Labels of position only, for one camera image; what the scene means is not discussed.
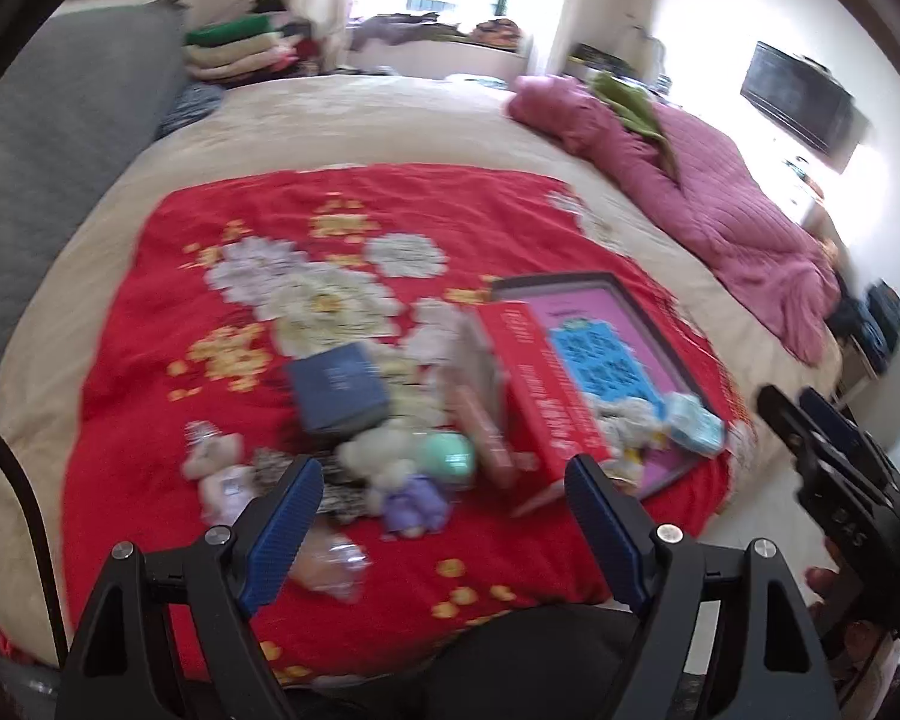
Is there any clear bag with beige item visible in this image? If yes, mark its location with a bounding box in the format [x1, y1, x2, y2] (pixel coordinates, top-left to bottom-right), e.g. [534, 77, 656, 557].
[289, 529, 368, 601]

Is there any pink quilt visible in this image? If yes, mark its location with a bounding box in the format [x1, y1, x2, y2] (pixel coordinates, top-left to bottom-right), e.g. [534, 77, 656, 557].
[508, 75, 845, 368]

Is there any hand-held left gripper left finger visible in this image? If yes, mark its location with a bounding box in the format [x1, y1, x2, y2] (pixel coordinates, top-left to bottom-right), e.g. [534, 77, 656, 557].
[56, 456, 325, 720]

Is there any grey quilted headboard cover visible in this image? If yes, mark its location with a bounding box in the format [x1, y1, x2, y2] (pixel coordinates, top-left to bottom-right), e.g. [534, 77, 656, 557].
[0, 4, 188, 398]

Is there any white curtain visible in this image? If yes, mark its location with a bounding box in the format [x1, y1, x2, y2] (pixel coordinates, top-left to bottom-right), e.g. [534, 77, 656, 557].
[292, 0, 357, 72]
[529, 0, 580, 76]

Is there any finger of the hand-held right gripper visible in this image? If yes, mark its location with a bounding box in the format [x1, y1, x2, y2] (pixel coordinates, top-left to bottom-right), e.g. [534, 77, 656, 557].
[756, 384, 856, 488]
[799, 388, 900, 488]

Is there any colourful folded cloth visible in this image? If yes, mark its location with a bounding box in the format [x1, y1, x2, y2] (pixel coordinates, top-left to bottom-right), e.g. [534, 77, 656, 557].
[469, 19, 526, 46]

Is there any red and white carton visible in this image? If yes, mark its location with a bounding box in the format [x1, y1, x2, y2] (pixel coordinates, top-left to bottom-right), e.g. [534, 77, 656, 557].
[450, 300, 616, 518]

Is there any person's right hand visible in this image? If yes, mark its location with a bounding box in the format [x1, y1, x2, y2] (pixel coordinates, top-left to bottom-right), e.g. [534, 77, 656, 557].
[805, 566, 893, 680]

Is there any black wall television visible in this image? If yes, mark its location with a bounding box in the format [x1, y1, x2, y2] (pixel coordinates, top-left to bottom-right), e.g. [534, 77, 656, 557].
[741, 41, 856, 155]

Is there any blue patterned cloth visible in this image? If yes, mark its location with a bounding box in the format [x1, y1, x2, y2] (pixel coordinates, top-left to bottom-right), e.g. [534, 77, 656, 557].
[157, 81, 226, 137]

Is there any white window bench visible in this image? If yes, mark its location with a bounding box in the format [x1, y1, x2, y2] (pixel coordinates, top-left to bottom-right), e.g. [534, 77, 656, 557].
[345, 37, 533, 83]

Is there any red floral blanket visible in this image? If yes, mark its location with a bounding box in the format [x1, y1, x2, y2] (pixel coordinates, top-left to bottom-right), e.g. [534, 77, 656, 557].
[60, 165, 751, 683]

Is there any grey box tray pink inside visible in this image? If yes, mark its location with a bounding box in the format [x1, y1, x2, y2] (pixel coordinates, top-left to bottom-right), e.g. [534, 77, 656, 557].
[489, 271, 736, 502]

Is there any black cable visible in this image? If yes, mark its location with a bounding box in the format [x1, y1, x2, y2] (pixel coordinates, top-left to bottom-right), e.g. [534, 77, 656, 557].
[0, 401, 72, 665]

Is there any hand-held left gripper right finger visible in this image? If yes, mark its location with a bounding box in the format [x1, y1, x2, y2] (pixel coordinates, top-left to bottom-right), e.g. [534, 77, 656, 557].
[564, 454, 841, 720]

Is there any dark blue backpack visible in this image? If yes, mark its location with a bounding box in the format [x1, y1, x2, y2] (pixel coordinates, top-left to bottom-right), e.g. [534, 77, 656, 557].
[829, 281, 900, 376]

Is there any mint green ball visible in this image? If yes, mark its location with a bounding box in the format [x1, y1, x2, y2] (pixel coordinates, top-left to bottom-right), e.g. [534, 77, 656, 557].
[418, 431, 477, 488]

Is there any cream teddy bear purple dress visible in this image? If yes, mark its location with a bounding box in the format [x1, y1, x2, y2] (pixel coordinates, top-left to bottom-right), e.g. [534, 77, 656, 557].
[336, 424, 455, 541]

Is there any peach pink soft pack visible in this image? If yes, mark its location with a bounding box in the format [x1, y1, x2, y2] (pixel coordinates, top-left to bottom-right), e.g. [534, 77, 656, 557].
[446, 386, 518, 488]

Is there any grey purple clothes pile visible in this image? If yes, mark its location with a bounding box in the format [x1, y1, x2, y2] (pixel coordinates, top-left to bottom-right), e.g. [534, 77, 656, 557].
[352, 13, 458, 50]

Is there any stack of folded clothes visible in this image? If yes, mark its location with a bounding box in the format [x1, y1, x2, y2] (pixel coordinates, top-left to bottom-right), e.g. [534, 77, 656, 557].
[184, 11, 308, 80]

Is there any blue box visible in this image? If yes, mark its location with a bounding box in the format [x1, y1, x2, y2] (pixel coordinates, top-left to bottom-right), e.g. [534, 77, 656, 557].
[285, 341, 392, 440]

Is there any teal tissue pack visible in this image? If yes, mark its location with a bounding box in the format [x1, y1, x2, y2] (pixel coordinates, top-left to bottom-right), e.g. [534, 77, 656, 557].
[664, 391, 727, 458]

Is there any leopard print cloth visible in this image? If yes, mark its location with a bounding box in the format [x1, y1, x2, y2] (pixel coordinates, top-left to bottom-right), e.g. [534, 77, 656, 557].
[251, 446, 380, 522]

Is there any dark patterned bag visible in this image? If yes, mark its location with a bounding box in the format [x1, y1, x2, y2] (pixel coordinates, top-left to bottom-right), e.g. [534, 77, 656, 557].
[570, 43, 635, 80]

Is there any green cloth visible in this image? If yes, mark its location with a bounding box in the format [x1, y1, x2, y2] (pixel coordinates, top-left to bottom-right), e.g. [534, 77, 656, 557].
[589, 71, 680, 173]

